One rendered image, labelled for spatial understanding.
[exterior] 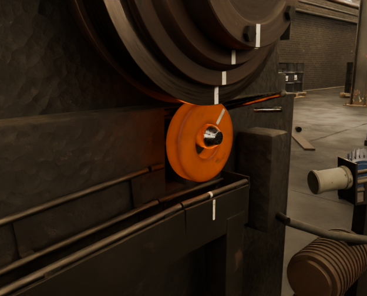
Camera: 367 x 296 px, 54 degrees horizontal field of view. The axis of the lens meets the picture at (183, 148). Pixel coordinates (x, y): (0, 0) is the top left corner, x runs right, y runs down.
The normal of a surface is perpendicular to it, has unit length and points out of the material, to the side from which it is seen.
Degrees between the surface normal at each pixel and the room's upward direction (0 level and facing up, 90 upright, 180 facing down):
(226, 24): 90
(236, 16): 90
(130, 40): 90
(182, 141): 90
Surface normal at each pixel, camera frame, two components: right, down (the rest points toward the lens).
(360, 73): -0.71, 0.16
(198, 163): 0.71, 0.15
